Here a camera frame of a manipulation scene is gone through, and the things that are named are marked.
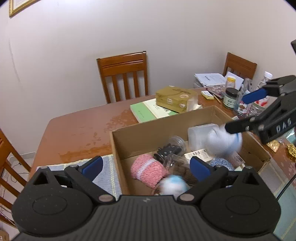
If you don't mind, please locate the clear water bottle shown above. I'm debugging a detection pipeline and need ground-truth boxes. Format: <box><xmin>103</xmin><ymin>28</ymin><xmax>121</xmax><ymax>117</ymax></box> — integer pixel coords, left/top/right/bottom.
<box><xmin>251</xmin><ymin>71</ymin><xmax>274</xmax><ymax>116</ymax></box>

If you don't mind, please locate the grey and white sock roll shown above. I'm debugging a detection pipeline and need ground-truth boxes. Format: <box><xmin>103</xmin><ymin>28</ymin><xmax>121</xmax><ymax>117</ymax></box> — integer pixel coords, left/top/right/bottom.
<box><xmin>207</xmin><ymin>124</ymin><xmax>243</xmax><ymax>158</ymax></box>

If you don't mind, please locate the small dark-lidded jar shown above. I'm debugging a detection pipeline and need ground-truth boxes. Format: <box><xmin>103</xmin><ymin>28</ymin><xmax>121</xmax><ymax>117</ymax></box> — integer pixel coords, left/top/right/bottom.
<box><xmin>223</xmin><ymin>88</ymin><xmax>240</xmax><ymax>109</ymax></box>

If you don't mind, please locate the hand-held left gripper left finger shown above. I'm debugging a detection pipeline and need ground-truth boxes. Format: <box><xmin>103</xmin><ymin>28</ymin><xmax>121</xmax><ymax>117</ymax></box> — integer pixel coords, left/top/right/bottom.
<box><xmin>32</xmin><ymin>156</ymin><xmax>116</xmax><ymax>205</ymax></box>

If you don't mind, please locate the clear jar with brown contents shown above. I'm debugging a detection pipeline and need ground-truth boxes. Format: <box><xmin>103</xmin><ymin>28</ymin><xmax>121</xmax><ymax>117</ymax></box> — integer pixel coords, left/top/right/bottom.
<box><xmin>162</xmin><ymin>153</ymin><xmax>199</xmax><ymax>186</ymax></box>

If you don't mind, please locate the blue knit sock roll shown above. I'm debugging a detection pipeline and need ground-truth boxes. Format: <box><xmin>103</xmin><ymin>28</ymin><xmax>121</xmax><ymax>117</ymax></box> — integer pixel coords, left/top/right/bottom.
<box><xmin>209</xmin><ymin>158</ymin><xmax>234</xmax><ymax>172</ymax></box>

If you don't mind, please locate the cream book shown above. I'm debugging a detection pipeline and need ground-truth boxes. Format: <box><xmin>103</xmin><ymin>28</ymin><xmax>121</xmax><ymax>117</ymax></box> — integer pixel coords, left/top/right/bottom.
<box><xmin>143</xmin><ymin>98</ymin><xmax>203</xmax><ymax>116</ymax></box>

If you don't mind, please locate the brown cardboard box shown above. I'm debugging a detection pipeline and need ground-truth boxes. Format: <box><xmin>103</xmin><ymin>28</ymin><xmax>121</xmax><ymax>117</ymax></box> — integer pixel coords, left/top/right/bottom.
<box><xmin>109</xmin><ymin>105</ymin><xmax>271</xmax><ymax>196</ymax></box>

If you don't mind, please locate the green book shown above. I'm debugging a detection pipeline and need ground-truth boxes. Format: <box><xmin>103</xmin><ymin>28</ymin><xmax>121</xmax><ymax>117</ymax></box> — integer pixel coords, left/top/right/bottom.
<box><xmin>130</xmin><ymin>102</ymin><xmax>178</xmax><ymax>123</ymax></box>

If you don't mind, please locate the small white carton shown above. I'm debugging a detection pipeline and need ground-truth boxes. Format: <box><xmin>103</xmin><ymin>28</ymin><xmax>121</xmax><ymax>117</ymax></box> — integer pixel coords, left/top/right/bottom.
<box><xmin>185</xmin><ymin>149</ymin><xmax>245</xmax><ymax>168</ymax></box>

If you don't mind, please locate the stack of white papers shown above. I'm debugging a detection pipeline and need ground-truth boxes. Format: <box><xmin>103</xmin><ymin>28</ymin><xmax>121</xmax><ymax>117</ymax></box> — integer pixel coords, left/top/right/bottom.
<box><xmin>194</xmin><ymin>71</ymin><xmax>244</xmax><ymax>90</ymax></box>

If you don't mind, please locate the gold picture frame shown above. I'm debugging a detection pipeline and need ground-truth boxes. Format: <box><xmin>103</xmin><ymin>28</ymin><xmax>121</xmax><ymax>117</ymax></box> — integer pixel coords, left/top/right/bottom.
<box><xmin>9</xmin><ymin>0</ymin><xmax>42</xmax><ymax>18</ymax></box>

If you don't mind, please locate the gold foil packet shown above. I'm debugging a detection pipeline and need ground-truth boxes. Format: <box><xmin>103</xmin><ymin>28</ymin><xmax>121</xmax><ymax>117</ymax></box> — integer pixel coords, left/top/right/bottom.
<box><xmin>266</xmin><ymin>140</ymin><xmax>280</xmax><ymax>152</ymax></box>

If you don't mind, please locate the small blue-capped bottle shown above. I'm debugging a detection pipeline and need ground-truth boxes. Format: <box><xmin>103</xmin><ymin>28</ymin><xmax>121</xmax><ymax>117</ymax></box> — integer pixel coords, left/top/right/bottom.
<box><xmin>234</xmin><ymin>89</ymin><xmax>252</xmax><ymax>116</ymax></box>

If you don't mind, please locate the pink knit sock roll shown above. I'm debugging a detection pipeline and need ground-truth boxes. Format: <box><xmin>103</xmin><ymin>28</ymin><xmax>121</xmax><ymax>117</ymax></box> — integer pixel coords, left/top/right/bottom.
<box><xmin>131</xmin><ymin>155</ymin><xmax>170</xmax><ymax>188</ymax></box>

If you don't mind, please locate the olive green tissue box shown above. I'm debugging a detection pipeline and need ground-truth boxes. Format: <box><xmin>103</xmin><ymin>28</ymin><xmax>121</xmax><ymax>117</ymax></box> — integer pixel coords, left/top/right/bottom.
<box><xmin>155</xmin><ymin>86</ymin><xmax>199</xmax><ymax>113</ymax></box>

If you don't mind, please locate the clear jar with black clips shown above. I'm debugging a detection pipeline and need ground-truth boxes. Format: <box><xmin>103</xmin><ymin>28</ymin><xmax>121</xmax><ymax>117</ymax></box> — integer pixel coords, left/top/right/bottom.
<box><xmin>154</xmin><ymin>136</ymin><xmax>186</xmax><ymax>163</ymax></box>

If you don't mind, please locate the white plastic container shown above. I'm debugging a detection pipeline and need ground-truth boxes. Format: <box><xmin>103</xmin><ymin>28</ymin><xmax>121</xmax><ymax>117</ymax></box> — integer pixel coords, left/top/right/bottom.
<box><xmin>187</xmin><ymin>123</ymin><xmax>222</xmax><ymax>152</ymax></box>

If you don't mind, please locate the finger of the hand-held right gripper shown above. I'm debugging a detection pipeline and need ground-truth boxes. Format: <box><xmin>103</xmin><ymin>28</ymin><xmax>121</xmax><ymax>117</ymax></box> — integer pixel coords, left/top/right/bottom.
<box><xmin>242</xmin><ymin>75</ymin><xmax>296</xmax><ymax>104</ymax></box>
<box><xmin>225</xmin><ymin>116</ymin><xmax>265</xmax><ymax>134</ymax></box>

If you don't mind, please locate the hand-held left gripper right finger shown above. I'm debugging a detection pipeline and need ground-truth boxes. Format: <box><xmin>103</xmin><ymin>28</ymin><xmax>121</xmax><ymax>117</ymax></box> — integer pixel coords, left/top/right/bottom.
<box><xmin>178</xmin><ymin>156</ymin><xmax>263</xmax><ymax>205</ymax></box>

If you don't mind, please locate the white and blue ball toy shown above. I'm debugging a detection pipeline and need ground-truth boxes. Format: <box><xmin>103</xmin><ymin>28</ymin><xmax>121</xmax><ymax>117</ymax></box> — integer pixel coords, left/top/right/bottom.
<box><xmin>159</xmin><ymin>175</ymin><xmax>189</xmax><ymax>197</ymax></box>

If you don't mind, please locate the wooden chair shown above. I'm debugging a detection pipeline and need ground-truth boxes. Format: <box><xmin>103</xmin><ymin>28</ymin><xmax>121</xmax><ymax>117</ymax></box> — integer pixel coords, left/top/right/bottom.
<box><xmin>0</xmin><ymin>128</ymin><xmax>31</xmax><ymax>227</ymax></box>
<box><xmin>97</xmin><ymin>51</ymin><xmax>149</xmax><ymax>104</ymax></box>
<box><xmin>223</xmin><ymin>52</ymin><xmax>258</xmax><ymax>80</ymax></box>

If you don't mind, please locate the blue checked towel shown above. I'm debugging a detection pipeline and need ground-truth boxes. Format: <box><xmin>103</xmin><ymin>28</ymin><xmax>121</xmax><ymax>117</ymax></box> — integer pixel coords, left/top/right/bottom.
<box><xmin>36</xmin><ymin>154</ymin><xmax>296</xmax><ymax>239</ymax></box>

